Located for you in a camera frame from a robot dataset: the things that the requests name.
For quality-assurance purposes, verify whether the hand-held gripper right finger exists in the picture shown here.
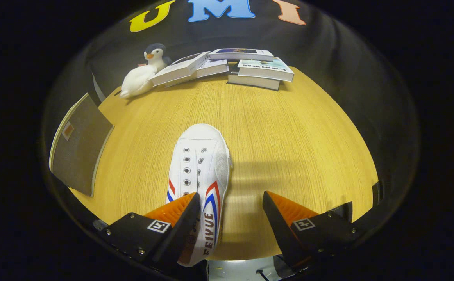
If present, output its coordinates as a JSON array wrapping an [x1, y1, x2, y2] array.
[[262, 190, 362, 274]]

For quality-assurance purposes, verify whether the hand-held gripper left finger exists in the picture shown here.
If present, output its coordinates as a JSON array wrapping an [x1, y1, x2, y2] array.
[[99, 192, 201, 274]]

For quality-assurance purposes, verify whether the white canvas shoe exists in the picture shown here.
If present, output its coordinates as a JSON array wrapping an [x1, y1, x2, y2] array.
[[166, 124, 233, 268]]

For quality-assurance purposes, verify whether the beige fabric storage box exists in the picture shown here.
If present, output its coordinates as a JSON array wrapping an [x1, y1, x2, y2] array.
[[49, 92, 115, 197]]

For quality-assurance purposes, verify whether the dark thick book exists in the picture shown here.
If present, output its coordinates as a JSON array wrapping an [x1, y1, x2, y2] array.
[[227, 72, 281, 91]]

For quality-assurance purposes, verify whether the white plush toy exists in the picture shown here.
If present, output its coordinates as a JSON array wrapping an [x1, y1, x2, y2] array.
[[120, 64, 158, 99]]

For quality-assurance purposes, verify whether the teal cover book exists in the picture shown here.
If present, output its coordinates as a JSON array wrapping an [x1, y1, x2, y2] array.
[[237, 57, 295, 82]]

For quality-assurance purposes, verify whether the penguin plush toy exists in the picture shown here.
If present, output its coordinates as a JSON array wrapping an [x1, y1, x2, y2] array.
[[138, 43, 172, 73]]

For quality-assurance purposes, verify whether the blue cover book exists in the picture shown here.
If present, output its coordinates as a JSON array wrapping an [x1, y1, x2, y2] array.
[[208, 48, 275, 62]]

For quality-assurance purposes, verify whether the black backdrop cloth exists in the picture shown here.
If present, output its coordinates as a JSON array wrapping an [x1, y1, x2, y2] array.
[[41, 0, 421, 235]]

